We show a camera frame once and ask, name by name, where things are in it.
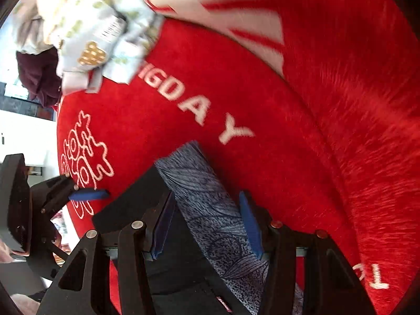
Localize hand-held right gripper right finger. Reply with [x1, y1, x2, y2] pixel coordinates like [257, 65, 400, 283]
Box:
[239, 190, 376, 315]

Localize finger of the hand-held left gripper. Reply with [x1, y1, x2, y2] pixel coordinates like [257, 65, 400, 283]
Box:
[29, 174, 109, 214]

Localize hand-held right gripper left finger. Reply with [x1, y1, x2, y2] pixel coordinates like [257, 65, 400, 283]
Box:
[35, 192, 176, 315]

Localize black pants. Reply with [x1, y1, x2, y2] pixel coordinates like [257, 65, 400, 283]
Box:
[92, 140, 306, 315]

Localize dark maroon cloth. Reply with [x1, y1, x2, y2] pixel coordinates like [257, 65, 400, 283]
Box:
[16, 48, 63, 107]

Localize red printed blanket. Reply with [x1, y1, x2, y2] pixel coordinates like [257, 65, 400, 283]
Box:
[54, 0, 420, 315]

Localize light blue patterned cloth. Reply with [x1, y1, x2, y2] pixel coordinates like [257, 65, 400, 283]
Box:
[56, 0, 165, 94]

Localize cream patterned cloth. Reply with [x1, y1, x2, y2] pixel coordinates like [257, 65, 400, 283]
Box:
[13, 0, 110, 55]

